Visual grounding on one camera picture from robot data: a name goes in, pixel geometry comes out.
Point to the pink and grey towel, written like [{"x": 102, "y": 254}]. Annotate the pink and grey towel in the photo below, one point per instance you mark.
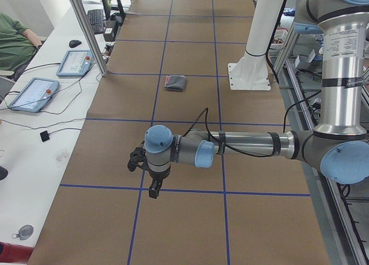
[{"x": 175, "y": 83}]

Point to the brown paper table cover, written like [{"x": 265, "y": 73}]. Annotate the brown paper table cover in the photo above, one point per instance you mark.
[{"x": 242, "y": 210}]

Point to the small black square device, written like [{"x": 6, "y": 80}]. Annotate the small black square device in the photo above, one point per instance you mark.
[{"x": 45, "y": 136}]

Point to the upper teach pendant tablet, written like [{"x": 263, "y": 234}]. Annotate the upper teach pendant tablet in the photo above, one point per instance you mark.
[{"x": 75, "y": 63}]

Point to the teach pendant tablet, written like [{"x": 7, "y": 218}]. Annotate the teach pendant tablet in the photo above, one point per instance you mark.
[
  {"x": 75, "y": 63},
  {"x": 35, "y": 95}
]

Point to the round grey tape measure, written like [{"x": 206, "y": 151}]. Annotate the round grey tape measure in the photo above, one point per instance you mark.
[{"x": 24, "y": 233}]

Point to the lower teach pendant tablet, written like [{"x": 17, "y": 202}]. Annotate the lower teach pendant tablet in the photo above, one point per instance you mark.
[{"x": 35, "y": 95}]

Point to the small black box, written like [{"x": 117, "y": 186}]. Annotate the small black box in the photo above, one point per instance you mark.
[{"x": 110, "y": 30}]

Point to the black computer mouse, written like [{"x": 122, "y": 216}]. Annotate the black computer mouse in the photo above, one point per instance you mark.
[{"x": 74, "y": 43}]

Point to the black keyboard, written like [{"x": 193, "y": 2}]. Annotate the black keyboard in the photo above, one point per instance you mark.
[{"x": 95, "y": 18}]

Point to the black computer monitor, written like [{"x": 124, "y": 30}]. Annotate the black computer monitor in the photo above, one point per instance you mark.
[{"x": 113, "y": 10}]

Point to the person in green shirt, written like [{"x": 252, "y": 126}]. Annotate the person in green shirt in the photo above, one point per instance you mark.
[{"x": 19, "y": 45}]

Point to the aluminium frame post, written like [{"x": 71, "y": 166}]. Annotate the aluminium frame post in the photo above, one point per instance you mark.
[{"x": 86, "y": 28}]

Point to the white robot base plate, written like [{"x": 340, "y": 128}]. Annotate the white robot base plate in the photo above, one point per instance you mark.
[{"x": 244, "y": 76}]

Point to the aluminium frame rack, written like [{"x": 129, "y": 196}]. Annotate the aluminium frame rack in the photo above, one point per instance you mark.
[{"x": 342, "y": 210}]

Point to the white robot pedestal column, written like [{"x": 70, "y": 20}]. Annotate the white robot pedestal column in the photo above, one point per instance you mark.
[{"x": 264, "y": 20}]

